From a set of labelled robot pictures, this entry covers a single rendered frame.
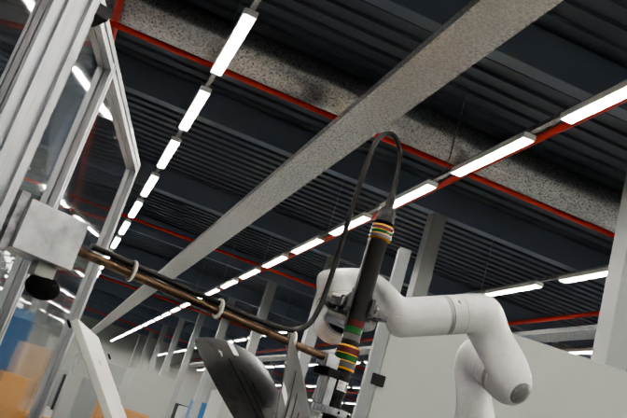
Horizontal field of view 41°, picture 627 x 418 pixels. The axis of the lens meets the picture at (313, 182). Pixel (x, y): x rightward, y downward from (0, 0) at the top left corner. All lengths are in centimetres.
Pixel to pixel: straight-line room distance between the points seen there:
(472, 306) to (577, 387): 178
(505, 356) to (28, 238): 117
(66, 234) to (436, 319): 94
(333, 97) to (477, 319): 837
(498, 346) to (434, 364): 149
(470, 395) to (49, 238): 122
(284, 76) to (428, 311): 833
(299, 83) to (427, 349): 696
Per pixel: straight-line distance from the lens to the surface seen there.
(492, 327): 196
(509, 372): 198
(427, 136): 1052
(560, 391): 363
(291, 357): 122
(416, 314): 185
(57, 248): 120
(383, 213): 160
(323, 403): 151
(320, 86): 1013
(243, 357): 157
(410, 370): 343
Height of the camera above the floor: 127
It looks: 18 degrees up
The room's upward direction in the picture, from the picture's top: 18 degrees clockwise
